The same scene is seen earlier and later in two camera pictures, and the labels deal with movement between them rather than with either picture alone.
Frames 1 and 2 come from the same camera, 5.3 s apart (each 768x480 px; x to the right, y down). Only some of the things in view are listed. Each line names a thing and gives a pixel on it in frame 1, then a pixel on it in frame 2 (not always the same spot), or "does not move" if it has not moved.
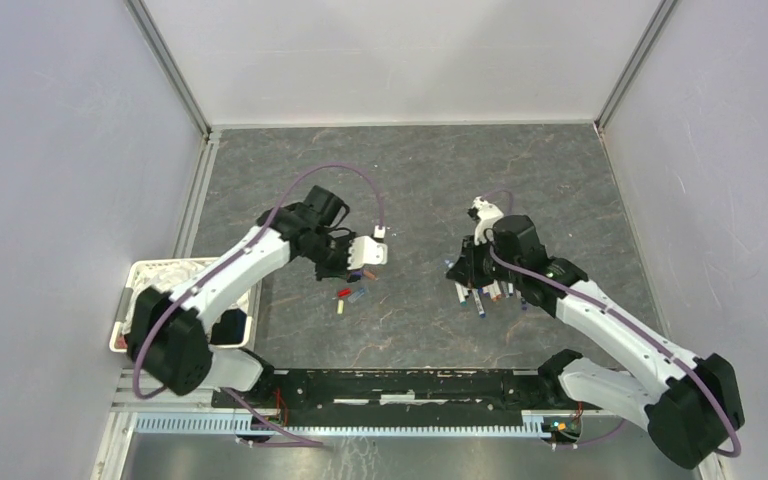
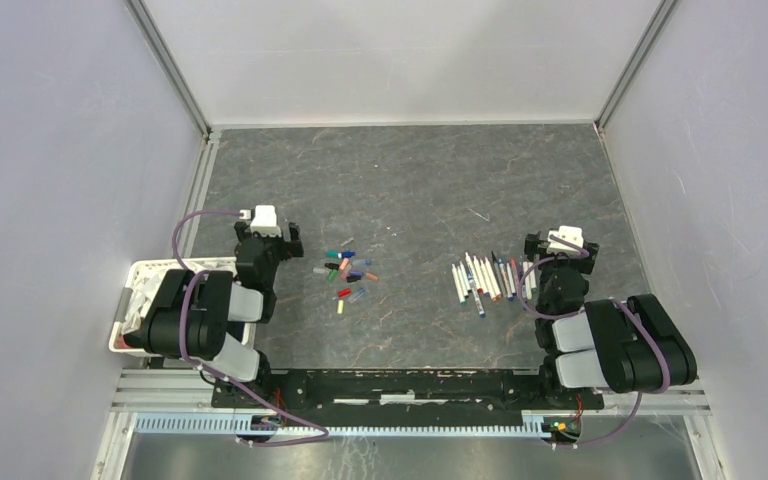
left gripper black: x=341 y=270 → x=285 y=246
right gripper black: x=465 y=269 → x=534 y=245
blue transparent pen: x=479 y=304 does not move
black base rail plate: x=392 y=393 does not move
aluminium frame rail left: x=171 y=65 does not move
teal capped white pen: x=460 y=294 does not move
